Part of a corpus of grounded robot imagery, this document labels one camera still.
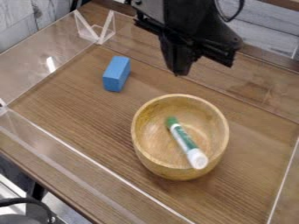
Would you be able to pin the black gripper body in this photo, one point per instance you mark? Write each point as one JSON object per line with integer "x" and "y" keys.
{"x": 197, "y": 19}

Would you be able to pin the clear acrylic tray wall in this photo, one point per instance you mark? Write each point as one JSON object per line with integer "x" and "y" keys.
{"x": 65, "y": 128}

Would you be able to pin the light wooden bowl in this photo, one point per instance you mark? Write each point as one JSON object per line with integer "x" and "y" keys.
{"x": 156, "y": 149}

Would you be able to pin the black equipment with cable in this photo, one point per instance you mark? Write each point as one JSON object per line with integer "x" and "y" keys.
{"x": 26, "y": 211}

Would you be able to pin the green expo marker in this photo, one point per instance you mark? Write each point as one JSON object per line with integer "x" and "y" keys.
{"x": 195, "y": 155}

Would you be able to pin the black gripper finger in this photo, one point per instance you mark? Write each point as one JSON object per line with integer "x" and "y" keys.
{"x": 180, "y": 52}

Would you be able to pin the blue rectangular block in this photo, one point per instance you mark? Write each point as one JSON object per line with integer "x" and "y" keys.
{"x": 116, "y": 73}

